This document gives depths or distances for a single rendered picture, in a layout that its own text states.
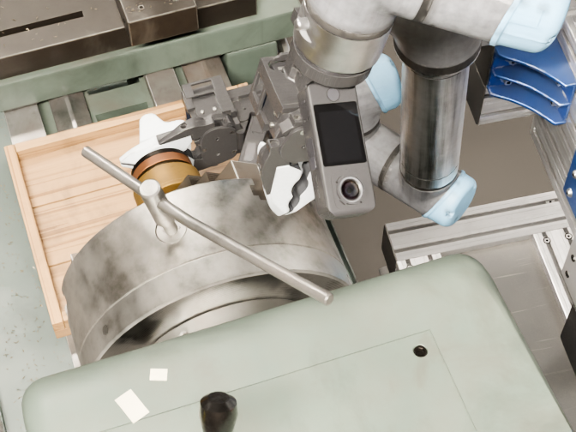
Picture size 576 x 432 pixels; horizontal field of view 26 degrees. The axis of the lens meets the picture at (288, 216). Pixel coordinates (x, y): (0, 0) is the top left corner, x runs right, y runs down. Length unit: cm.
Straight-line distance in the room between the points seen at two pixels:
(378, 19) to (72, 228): 84
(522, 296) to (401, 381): 130
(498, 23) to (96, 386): 51
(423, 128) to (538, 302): 106
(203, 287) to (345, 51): 35
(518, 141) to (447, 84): 156
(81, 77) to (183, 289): 67
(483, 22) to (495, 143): 197
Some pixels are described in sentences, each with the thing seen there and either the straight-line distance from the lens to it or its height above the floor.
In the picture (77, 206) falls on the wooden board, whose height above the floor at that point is 88.
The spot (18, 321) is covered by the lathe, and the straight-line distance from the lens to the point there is 207.
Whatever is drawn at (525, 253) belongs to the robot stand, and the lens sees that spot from 252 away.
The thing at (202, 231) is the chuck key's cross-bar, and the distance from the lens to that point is 119.
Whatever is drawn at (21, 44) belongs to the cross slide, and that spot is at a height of 97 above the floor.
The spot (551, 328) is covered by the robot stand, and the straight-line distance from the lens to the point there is 244.
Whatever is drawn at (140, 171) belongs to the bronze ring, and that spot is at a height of 110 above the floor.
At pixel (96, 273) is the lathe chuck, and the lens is 133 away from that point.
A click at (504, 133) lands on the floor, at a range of 295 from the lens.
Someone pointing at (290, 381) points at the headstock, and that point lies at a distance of 118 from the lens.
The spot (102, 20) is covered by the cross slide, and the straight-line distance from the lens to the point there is 184.
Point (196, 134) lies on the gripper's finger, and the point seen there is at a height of 111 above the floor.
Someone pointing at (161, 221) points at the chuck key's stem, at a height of 127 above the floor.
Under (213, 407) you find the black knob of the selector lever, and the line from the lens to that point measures 101.
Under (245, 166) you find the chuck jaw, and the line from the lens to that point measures 138.
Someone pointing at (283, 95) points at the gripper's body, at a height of 148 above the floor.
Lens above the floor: 232
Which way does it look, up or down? 57 degrees down
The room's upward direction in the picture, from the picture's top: straight up
